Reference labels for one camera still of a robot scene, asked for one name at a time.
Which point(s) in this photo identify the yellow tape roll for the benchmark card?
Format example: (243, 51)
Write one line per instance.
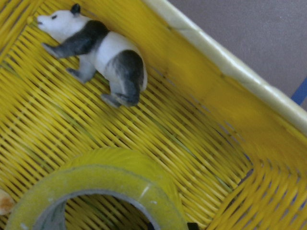
(123, 173)

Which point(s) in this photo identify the yellow wicker basket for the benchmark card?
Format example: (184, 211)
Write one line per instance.
(235, 147)

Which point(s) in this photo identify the panda toy figurine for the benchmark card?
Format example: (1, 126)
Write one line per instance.
(99, 50)

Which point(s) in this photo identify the toy croissant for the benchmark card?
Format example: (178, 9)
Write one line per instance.
(6, 203)

